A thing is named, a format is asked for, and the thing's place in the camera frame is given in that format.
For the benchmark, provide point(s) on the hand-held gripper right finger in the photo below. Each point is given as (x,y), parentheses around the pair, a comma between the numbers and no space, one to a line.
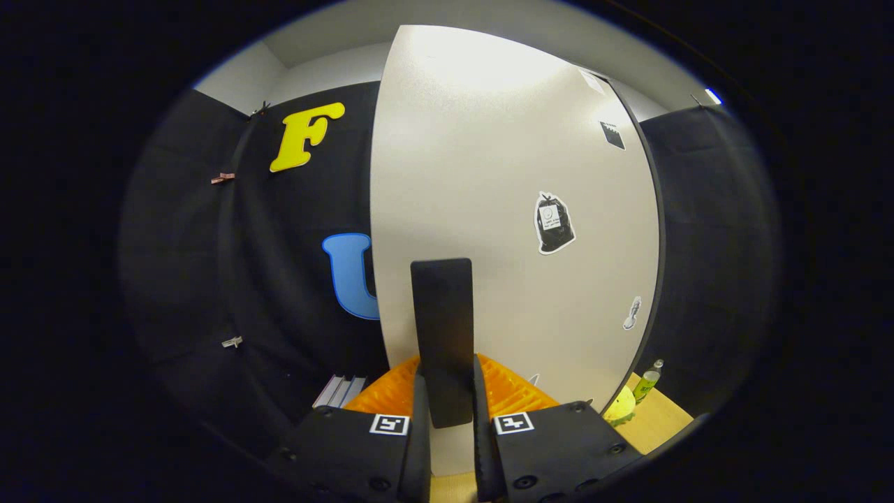
(559,447)

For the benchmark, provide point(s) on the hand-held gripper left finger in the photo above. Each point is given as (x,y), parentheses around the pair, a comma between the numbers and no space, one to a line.
(349,447)

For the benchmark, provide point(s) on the beige shoe cabinet door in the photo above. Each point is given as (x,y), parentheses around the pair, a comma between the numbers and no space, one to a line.
(461,175)

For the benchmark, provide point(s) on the pale book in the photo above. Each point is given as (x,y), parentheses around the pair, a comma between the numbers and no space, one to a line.
(328,391)

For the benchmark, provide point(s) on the yellow plush toy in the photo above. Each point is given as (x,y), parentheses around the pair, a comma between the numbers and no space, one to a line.
(619,406)

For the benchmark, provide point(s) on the green drink bottle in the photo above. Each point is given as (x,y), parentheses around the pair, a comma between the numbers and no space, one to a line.
(647,383)

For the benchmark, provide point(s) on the white clip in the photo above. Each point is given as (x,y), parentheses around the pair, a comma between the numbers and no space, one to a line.
(232,341)

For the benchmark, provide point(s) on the black backdrop cloth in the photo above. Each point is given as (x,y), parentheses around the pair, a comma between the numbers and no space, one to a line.
(209,279)

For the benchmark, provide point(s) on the pink clip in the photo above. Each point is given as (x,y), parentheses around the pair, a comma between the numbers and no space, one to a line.
(223,178)

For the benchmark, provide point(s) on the small ceiling light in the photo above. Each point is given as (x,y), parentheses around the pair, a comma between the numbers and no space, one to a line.
(713,96)

